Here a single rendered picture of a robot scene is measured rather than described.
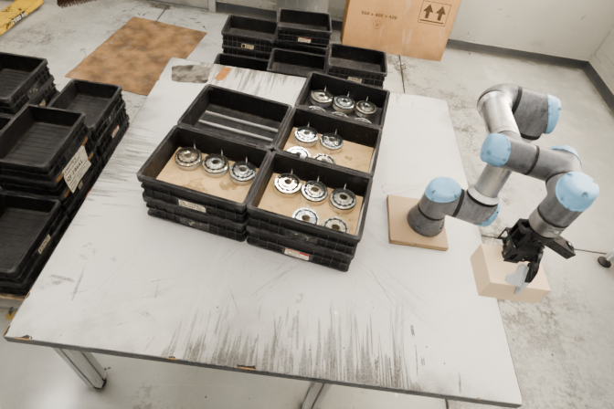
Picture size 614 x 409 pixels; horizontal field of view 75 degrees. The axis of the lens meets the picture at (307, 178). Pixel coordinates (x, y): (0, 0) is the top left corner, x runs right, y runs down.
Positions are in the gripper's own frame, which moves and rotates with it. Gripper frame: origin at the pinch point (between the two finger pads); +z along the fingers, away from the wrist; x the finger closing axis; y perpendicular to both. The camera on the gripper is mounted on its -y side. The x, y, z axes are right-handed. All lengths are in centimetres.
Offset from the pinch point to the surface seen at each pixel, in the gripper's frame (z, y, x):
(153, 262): 40, 107, -9
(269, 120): 27, 77, -80
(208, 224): 33, 91, -24
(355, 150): 27, 37, -69
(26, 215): 82, 189, -48
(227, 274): 40, 80, -9
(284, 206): 27, 64, -32
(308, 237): 24, 54, -18
